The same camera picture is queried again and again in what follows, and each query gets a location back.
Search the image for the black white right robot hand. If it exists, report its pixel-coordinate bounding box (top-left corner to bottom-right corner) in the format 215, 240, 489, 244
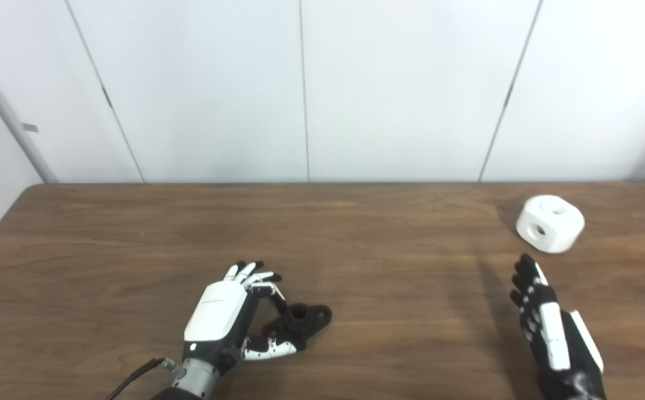
510, 253, 606, 400

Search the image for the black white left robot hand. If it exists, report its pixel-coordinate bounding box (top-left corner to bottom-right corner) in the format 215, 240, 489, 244
183, 261, 301, 370

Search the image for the black flanged holder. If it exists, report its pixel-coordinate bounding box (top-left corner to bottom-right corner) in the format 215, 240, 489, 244
261, 303, 333, 351

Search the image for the round white plastic piece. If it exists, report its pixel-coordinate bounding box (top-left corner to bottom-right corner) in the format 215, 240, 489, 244
516, 195, 586, 254

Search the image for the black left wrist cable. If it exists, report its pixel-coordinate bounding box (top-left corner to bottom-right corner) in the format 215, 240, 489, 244
106, 358, 184, 400

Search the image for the grey wall corner trim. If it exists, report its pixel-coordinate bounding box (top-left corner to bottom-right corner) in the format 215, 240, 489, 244
0, 39, 58, 184

